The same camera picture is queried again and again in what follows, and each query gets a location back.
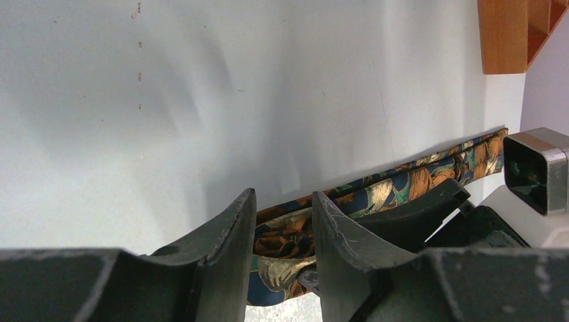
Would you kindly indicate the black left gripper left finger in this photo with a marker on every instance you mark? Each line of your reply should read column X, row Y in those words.
column 202, row 276

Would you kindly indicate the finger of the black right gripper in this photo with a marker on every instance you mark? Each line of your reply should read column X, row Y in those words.
column 413, row 213

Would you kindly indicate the dark floral patterned tie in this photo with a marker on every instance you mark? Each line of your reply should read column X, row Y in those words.
column 284, row 243

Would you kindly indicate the orange compartment tray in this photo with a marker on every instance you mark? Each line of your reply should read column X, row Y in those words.
column 512, row 33

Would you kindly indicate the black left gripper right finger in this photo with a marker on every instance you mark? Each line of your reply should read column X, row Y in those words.
column 463, row 284

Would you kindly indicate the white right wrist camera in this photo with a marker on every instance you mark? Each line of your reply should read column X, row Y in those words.
column 533, row 201

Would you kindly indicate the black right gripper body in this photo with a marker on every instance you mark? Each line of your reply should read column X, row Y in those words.
column 476, row 227

